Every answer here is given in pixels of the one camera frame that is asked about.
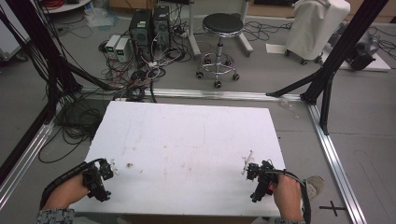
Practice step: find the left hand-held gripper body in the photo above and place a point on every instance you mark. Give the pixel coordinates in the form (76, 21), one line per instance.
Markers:
(95, 182)

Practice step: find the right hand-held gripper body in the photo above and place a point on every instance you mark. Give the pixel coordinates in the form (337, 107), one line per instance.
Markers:
(263, 183)

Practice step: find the person's right hand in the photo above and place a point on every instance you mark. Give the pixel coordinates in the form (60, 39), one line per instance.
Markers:
(288, 197)

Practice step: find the person's left hand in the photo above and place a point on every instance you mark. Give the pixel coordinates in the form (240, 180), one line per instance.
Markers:
(67, 194)

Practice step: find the small brown crumb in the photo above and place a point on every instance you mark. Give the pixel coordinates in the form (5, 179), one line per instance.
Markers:
(129, 165)

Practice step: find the person's grey shoe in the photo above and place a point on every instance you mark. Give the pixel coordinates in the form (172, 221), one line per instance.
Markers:
(314, 186)

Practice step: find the crumpled clear plastic scrap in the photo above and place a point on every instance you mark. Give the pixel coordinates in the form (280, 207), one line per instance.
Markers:
(288, 105)

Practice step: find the white paper sheet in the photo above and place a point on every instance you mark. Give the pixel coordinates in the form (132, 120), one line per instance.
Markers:
(275, 48)

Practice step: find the white power supply unit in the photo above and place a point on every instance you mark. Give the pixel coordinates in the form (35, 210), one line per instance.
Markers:
(112, 46)
(122, 49)

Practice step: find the white metal stand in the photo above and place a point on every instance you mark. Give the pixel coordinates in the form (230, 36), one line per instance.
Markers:
(194, 37)

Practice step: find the black round stool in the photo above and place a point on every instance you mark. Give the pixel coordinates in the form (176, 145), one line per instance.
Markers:
(222, 28)

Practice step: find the large black computer tower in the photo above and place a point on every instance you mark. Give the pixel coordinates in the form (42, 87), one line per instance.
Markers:
(141, 32)

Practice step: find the slim black computer tower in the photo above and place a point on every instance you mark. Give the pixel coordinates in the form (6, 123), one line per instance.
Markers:
(161, 26)

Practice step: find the white covered cart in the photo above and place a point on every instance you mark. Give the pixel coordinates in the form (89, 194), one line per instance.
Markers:
(316, 28)

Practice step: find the clear plastic bag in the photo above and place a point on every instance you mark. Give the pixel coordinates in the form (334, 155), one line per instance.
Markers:
(99, 17)

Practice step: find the grey machine on board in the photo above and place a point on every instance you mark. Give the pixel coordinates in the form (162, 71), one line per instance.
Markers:
(365, 51)

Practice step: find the white floor board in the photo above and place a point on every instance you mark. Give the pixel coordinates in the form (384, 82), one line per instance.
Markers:
(378, 63)

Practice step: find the round white table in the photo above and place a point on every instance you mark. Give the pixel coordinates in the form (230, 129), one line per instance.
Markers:
(67, 6)

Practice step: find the aluminium floor rail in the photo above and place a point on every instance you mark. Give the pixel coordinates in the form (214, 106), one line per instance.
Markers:
(25, 155)
(218, 94)
(334, 161)

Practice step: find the black metal frame post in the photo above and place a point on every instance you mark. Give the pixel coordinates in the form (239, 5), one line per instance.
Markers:
(40, 46)
(339, 56)

